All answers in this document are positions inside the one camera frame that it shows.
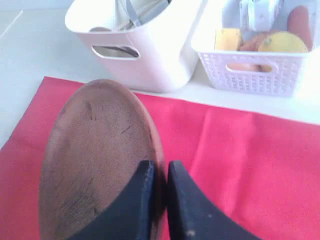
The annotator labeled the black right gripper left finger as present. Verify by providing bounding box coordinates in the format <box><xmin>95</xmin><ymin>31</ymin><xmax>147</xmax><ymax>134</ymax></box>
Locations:
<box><xmin>69</xmin><ymin>160</ymin><xmax>156</xmax><ymax>240</ymax></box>

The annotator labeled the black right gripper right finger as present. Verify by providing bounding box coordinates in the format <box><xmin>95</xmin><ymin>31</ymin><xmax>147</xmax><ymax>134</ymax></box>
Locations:
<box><xmin>167</xmin><ymin>160</ymin><xmax>258</xmax><ymax>240</ymax></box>

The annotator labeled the red table cloth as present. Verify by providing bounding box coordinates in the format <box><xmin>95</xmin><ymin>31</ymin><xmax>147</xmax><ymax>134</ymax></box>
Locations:
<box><xmin>0</xmin><ymin>77</ymin><xmax>320</xmax><ymax>240</ymax></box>

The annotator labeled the brown wooden plate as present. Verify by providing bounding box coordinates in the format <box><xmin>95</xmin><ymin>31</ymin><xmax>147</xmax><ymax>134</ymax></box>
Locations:
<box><xmin>38</xmin><ymin>79</ymin><xmax>166</xmax><ymax>240</ymax></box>

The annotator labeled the yellow cheese wedge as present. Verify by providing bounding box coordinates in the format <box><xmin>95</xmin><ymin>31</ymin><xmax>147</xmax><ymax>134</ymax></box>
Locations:
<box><xmin>215</xmin><ymin>28</ymin><xmax>244</xmax><ymax>51</ymax></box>

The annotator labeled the orange fried chicken piece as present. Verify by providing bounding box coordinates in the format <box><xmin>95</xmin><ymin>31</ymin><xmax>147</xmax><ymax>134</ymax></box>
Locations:
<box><xmin>239</xmin><ymin>32</ymin><xmax>269</xmax><ymax>52</ymax></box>

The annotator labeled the yellow lemon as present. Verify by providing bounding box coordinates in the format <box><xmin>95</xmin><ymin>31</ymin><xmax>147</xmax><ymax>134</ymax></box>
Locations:
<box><xmin>257</xmin><ymin>31</ymin><xmax>309</xmax><ymax>53</ymax></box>

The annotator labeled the steel table knife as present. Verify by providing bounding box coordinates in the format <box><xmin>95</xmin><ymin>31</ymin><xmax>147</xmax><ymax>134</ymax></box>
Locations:
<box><xmin>125</xmin><ymin>0</ymin><xmax>142</xmax><ymax>27</ymax></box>

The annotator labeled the blue white milk carton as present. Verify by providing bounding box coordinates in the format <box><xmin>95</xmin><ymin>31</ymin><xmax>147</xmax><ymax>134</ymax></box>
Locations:
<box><xmin>239</xmin><ymin>0</ymin><xmax>284</xmax><ymax>32</ymax></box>

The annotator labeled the red sausage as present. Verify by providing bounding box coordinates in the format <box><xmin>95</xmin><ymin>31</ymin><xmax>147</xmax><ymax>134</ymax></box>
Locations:
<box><xmin>287</xmin><ymin>5</ymin><xmax>313</xmax><ymax>51</ymax></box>

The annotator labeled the dark wooden spoon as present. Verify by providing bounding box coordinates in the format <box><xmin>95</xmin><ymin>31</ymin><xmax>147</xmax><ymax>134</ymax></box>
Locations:
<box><xmin>89</xmin><ymin>26</ymin><xmax>111</xmax><ymax>32</ymax></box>

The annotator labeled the stainless steel cup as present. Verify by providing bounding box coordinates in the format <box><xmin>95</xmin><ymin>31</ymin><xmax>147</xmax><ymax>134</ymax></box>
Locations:
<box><xmin>136</xmin><ymin>0</ymin><xmax>171</xmax><ymax>25</ymax></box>

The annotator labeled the small white perforated basket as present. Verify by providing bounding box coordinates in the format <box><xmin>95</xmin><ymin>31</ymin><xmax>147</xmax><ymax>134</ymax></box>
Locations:
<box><xmin>191</xmin><ymin>0</ymin><xmax>320</xmax><ymax>98</ymax></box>

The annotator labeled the large cream plastic bin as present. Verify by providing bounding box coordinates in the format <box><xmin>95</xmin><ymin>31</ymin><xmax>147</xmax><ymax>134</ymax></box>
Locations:
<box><xmin>64</xmin><ymin>0</ymin><xmax>206</xmax><ymax>93</ymax></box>

